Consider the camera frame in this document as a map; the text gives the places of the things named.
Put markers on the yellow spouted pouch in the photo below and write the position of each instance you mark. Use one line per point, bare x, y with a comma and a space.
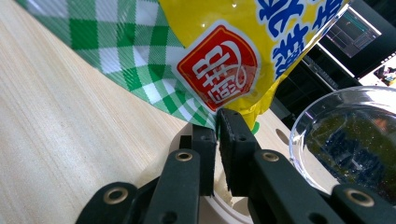
199, 37

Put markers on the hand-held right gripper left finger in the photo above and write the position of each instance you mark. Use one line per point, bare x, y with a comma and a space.
206, 161

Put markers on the clear glass jar with lid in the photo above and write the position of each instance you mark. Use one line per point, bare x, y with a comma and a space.
342, 140

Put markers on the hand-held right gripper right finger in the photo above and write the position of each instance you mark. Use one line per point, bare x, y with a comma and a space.
238, 155

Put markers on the computer monitor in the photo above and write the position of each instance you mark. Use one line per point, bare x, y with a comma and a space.
351, 31

